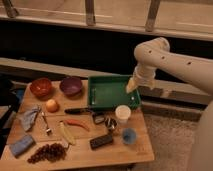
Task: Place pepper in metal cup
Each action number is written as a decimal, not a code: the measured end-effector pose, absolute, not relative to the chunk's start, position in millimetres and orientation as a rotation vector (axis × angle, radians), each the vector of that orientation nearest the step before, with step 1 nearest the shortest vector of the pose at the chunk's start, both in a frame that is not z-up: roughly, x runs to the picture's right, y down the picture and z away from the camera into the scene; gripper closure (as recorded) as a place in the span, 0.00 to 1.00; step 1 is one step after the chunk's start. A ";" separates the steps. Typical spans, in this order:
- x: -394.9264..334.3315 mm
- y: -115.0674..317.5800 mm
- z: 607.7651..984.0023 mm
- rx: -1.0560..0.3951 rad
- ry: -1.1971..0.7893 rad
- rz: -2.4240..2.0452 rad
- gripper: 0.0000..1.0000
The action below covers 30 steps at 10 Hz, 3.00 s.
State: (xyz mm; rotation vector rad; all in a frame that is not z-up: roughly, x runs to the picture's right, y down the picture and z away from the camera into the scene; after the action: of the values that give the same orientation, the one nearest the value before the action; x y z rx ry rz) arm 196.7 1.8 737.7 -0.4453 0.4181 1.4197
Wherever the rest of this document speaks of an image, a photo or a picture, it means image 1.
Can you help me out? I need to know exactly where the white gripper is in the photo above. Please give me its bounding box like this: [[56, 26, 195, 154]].
[[126, 65, 156, 94]]

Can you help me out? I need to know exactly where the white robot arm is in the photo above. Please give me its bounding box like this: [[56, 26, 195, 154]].
[[126, 37, 213, 171]]

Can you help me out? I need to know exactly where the white plastic cup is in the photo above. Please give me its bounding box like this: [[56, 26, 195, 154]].
[[115, 105, 131, 124]]

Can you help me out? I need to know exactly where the metal cup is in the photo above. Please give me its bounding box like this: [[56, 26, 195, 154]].
[[105, 118, 117, 132]]

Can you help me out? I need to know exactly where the black measuring cup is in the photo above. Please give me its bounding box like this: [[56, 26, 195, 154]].
[[92, 112, 105, 124]]

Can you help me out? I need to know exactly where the blue plastic cup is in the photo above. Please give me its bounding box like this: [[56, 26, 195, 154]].
[[122, 128, 137, 145]]

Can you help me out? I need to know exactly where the green plastic tray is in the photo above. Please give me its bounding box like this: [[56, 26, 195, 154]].
[[87, 75, 141, 110]]

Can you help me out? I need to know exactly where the purple bowl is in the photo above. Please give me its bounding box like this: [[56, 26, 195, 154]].
[[59, 76, 83, 96]]

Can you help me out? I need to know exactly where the black rectangular block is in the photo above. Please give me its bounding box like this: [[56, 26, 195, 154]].
[[90, 134, 113, 150]]

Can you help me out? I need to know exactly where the yellow banana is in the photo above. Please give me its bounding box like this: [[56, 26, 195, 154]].
[[60, 121, 76, 145]]

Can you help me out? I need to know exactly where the orange fruit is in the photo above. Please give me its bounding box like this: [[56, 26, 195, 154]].
[[45, 99, 59, 113]]

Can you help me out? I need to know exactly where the red bowl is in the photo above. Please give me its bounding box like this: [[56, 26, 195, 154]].
[[30, 78, 52, 97]]

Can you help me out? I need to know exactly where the metal spoon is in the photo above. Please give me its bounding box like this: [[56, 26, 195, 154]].
[[41, 111, 52, 136]]

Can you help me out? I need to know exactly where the bunch of dark grapes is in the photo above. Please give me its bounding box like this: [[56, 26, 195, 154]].
[[27, 143, 66, 164]]

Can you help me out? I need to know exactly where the grey cloth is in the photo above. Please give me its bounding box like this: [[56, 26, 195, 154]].
[[18, 106, 41, 132]]

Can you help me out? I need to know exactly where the blue sponge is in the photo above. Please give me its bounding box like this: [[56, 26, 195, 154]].
[[9, 135, 35, 157]]

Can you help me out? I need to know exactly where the black handled knife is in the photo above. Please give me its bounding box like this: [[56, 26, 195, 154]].
[[64, 108, 95, 114]]

